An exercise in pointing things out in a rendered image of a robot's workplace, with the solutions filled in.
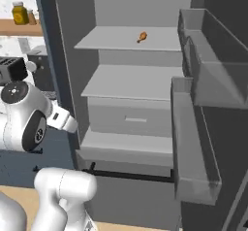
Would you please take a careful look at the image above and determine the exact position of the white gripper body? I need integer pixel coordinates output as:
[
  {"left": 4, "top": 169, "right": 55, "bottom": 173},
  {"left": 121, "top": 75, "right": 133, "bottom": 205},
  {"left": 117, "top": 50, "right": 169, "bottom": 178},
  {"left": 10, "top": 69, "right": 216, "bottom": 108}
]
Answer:
[{"left": 62, "top": 111, "right": 78, "bottom": 134}]

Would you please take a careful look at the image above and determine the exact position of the blue counter cabinet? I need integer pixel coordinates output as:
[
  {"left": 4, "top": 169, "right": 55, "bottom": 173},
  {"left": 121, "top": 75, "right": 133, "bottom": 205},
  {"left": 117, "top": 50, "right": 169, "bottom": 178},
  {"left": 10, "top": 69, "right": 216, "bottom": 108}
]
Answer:
[{"left": 0, "top": 124, "right": 78, "bottom": 189}]

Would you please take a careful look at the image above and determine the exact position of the brown chicken drumstick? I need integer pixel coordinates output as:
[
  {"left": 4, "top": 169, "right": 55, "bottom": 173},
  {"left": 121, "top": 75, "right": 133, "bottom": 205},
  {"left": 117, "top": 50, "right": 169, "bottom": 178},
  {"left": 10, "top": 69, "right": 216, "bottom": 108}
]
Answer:
[{"left": 136, "top": 31, "right": 149, "bottom": 45}]

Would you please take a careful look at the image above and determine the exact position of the grey fridge drawer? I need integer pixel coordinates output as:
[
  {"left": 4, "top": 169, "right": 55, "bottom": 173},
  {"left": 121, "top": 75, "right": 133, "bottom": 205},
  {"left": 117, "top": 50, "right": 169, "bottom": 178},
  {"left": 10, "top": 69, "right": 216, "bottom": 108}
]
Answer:
[{"left": 87, "top": 96, "right": 174, "bottom": 139}]

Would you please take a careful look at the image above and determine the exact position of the dark grey coffee machine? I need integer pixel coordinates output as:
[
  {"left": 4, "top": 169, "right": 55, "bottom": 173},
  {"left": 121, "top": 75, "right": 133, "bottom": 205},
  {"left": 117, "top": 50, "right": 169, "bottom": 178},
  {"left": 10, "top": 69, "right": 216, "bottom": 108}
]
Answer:
[{"left": 25, "top": 45, "right": 56, "bottom": 93}]

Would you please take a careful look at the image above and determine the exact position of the dark grey fridge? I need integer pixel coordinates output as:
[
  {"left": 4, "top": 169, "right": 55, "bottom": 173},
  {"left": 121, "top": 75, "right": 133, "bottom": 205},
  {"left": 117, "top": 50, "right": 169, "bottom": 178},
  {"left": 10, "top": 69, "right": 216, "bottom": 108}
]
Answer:
[{"left": 32, "top": 0, "right": 208, "bottom": 231}]

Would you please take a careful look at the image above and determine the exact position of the grey fridge shelf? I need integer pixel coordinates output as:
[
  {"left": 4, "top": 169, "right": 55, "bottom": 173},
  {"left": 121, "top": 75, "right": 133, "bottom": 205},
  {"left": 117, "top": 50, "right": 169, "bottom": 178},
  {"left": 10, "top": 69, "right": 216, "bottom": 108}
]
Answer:
[
  {"left": 80, "top": 63, "right": 186, "bottom": 102},
  {"left": 74, "top": 25, "right": 184, "bottom": 52}
]

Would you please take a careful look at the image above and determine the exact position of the black toaster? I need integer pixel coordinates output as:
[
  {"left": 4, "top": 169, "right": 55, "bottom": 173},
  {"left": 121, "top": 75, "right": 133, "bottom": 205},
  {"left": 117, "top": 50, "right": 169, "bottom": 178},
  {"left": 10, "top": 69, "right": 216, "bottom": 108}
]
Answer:
[{"left": 0, "top": 56, "right": 29, "bottom": 86}]

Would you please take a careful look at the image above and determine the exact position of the grey freezer drawer front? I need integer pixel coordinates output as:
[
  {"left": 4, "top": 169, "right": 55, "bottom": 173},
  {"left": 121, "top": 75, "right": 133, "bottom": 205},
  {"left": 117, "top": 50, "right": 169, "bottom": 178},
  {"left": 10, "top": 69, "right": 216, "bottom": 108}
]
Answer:
[{"left": 75, "top": 152, "right": 182, "bottom": 231}]

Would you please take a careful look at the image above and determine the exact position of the small brown shaker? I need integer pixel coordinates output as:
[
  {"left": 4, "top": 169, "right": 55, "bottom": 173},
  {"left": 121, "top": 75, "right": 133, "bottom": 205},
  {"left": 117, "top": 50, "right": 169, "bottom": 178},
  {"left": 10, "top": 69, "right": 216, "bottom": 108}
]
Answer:
[{"left": 27, "top": 9, "right": 38, "bottom": 26}]

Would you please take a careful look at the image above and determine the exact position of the yellow mustard jar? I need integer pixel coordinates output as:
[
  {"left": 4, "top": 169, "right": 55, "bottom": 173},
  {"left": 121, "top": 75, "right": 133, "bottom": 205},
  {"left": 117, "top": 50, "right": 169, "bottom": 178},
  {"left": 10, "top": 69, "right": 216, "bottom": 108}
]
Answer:
[{"left": 12, "top": 1, "right": 30, "bottom": 26}]

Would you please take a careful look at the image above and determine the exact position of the narrow clear door bin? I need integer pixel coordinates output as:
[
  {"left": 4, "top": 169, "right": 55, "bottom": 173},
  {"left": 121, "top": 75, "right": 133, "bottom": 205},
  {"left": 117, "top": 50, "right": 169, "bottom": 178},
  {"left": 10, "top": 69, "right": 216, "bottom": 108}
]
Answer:
[{"left": 170, "top": 76, "right": 224, "bottom": 207}]

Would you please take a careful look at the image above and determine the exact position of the large clear door bin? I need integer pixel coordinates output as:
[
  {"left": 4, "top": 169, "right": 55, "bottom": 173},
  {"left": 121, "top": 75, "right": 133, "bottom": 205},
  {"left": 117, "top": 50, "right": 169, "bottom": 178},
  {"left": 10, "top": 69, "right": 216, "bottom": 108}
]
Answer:
[{"left": 176, "top": 8, "right": 248, "bottom": 111}]

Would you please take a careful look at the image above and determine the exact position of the dark grey fridge door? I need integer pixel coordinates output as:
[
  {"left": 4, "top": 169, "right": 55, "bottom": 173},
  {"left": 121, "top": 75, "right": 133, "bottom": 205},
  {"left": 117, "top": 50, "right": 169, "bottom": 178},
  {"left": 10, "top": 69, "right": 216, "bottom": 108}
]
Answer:
[{"left": 170, "top": 0, "right": 248, "bottom": 231}]

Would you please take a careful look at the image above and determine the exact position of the pale drawer handle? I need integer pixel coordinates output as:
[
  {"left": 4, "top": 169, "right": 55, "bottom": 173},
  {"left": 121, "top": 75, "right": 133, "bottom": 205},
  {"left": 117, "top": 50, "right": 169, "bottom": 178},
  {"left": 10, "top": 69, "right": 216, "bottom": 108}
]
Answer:
[{"left": 124, "top": 116, "right": 148, "bottom": 123}]

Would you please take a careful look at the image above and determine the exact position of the black freezer drawer handle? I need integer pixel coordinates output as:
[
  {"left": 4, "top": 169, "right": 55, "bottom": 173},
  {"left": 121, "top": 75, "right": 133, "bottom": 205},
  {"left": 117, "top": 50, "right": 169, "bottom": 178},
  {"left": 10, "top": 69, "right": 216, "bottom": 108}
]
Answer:
[{"left": 81, "top": 161, "right": 175, "bottom": 183}]

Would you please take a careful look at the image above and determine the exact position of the wooden wall shelf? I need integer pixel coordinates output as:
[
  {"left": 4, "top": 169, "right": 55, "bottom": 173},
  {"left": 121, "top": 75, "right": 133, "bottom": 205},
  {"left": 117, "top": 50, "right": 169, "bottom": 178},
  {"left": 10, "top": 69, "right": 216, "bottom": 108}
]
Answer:
[{"left": 0, "top": 18, "right": 44, "bottom": 38}]

